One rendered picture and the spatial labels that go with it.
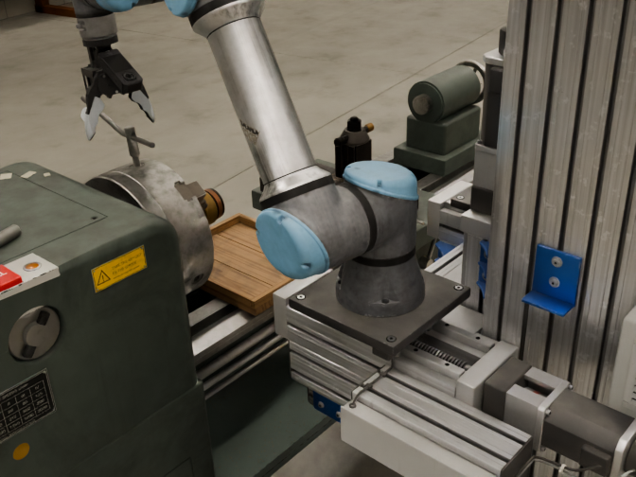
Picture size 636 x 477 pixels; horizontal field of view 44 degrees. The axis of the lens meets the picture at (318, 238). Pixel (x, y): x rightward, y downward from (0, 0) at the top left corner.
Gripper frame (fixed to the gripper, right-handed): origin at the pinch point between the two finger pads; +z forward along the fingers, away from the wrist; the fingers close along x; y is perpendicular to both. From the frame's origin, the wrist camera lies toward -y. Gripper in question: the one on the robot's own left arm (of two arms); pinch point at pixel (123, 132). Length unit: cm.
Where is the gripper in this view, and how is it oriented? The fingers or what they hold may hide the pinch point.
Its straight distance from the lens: 173.6
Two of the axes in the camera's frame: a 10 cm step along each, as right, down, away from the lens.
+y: -6.1, -2.8, 7.4
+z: 1.0, 9.0, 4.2
